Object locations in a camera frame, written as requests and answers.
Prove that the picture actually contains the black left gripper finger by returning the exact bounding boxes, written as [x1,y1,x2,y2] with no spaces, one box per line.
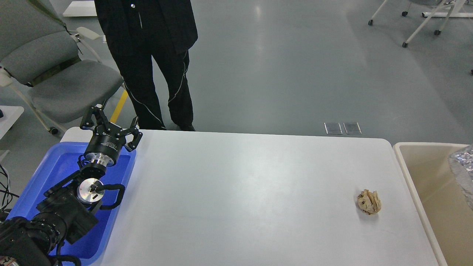
[120,117,143,152]
[80,99,111,131]

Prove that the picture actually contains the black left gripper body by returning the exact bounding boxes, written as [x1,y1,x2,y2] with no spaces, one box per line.
[84,124,133,167]

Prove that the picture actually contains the aluminium foil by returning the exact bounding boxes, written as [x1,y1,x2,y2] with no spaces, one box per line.
[448,145,473,211]

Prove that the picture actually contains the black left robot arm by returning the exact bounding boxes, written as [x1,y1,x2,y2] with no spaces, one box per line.
[0,104,143,266]

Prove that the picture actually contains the blue plastic tray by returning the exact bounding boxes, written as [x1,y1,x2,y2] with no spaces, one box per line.
[7,142,137,266]

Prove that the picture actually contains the grey office chair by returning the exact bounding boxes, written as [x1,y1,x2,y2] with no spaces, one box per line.
[0,0,123,134]

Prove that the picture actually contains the white side table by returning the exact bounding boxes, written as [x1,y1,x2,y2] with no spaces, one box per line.
[0,105,25,139]

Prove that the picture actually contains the person in black clothes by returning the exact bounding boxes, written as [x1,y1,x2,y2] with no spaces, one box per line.
[94,0,198,131]

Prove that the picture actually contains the left metal floor plate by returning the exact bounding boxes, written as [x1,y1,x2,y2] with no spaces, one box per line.
[324,122,343,135]

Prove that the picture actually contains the metal floor plate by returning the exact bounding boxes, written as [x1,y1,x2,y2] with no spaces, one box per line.
[343,122,362,135]
[324,122,343,135]

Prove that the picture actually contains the right metal floor plate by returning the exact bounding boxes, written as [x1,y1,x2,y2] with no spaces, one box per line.
[343,122,362,135]

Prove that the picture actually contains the crumpled brown paper ball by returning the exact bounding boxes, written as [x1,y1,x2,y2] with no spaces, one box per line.
[357,189,382,215]

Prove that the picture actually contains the beige plastic bin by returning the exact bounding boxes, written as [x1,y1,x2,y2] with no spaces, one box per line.
[393,143,473,266]

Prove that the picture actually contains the white rolling stand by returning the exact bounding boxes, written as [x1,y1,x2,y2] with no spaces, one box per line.
[362,0,472,50]

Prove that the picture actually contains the black cables at left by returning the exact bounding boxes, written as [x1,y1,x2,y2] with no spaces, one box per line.
[0,163,20,213]

